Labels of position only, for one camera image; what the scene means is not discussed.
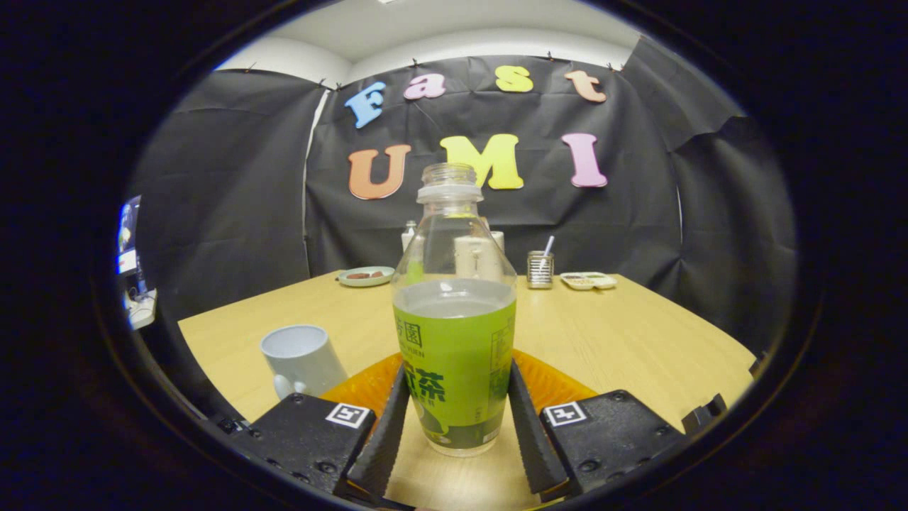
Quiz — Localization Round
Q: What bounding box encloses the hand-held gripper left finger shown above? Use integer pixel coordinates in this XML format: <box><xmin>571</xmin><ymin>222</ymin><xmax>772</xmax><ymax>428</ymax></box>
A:
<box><xmin>220</xmin><ymin>353</ymin><xmax>411</xmax><ymax>501</ymax></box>

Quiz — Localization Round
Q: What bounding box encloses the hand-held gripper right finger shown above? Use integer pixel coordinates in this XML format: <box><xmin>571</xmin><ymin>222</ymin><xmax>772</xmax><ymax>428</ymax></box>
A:
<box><xmin>508</xmin><ymin>348</ymin><xmax>687</xmax><ymax>496</ymax></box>

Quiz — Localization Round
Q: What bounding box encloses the green label juice bottle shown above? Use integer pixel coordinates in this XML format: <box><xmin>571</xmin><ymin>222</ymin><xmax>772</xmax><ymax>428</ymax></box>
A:
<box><xmin>391</xmin><ymin>162</ymin><xmax>518</xmax><ymax>457</ymax></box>

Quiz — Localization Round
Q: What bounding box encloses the pale blue cup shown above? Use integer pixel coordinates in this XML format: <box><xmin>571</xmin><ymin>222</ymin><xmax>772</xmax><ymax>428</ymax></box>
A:
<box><xmin>260</xmin><ymin>324</ymin><xmax>349</xmax><ymax>400</ymax></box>

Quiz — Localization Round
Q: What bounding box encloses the wooden table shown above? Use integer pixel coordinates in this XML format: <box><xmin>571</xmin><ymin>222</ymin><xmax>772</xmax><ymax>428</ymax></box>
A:
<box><xmin>177</xmin><ymin>268</ymin><xmax>758</xmax><ymax>511</ymax></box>

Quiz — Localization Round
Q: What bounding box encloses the pale green plate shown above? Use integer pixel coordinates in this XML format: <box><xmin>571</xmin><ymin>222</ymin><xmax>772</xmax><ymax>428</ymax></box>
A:
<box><xmin>337</xmin><ymin>266</ymin><xmax>396</xmax><ymax>287</ymax></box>

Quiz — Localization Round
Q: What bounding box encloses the metal mesh holder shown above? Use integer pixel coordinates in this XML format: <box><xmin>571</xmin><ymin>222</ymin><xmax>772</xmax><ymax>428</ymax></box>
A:
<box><xmin>526</xmin><ymin>251</ymin><xmax>555</xmax><ymax>290</ymax></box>

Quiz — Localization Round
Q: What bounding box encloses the white divided tray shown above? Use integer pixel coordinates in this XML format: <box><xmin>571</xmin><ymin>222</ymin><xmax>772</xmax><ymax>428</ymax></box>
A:
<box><xmin>560</xmin><ymin>272</ymin><xmax>619</xmax><ymax>291</ymax></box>

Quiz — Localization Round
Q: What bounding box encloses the white toaster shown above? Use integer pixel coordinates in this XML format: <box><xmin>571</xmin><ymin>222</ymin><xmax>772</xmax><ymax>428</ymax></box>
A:
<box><xmin>454</xmin><ymin>231</ymin><xmax>506</xmax><ymax>281</ymax></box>

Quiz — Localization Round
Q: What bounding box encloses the black backdrop cloth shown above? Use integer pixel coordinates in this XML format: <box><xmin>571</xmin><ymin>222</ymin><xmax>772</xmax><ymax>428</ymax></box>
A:
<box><xmin>131</xmin><ymin>35</ymin><xmax>799</xmax><ymax>356</ymax></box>

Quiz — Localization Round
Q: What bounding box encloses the white side desk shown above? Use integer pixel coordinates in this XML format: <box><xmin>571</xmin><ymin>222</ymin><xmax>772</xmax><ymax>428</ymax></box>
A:
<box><xmin>125</xmin><ymin>287</ymin><xmax>158</xmax><ymax>331</ymax></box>

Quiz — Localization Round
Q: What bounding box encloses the computer monitor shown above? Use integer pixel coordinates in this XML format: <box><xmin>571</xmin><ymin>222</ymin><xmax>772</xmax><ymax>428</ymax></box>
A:
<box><xmin>117</xmin><ymin>195</ymin><xmax>143</xmax><ymax>276</ymax></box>

